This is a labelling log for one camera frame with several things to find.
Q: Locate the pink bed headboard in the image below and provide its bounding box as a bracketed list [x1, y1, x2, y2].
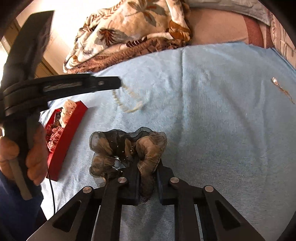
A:
[188, 8, 273, 48]

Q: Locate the leaf pattern quilt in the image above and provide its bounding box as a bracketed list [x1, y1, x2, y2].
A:
[63, 1, 192, 73]

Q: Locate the wooden glass door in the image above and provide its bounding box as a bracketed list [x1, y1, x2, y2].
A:
[1, 19, 58, 79]

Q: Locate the grey pillow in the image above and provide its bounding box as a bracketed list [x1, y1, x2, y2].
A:
[187, 0, 271, 26]

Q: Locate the small white pearl bracelet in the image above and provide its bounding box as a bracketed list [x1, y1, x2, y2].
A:
[112, 84, 145, 114]

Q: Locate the silver pendant chain necklace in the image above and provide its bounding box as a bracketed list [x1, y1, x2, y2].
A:
[271, 77, 296, 105]

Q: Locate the white dotted scrunchie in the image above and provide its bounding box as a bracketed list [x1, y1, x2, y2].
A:
[59, 99, 77, 128]

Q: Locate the red jewelry tray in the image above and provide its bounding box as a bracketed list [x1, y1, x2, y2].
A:
[47, 101, 88, 181]

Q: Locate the grey brown organza scrunchie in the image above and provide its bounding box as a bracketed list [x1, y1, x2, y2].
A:
[89, 127, 167, 202]

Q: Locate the pink striped cushion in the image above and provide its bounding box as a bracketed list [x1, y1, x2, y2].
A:
[270, 14, 296, 69]

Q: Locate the light blue bed sheet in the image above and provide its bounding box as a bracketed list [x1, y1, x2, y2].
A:
[42, 43, 295, 240]

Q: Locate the brown ruffled blanket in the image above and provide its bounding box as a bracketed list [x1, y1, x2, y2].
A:
[67, 37, 186, 74]

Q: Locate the person left hand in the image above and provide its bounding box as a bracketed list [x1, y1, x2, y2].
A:
[1, 124, 48, 186]

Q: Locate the pink checkered scrunchie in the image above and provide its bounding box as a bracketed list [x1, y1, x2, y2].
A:
[45, 125, 64, 153]

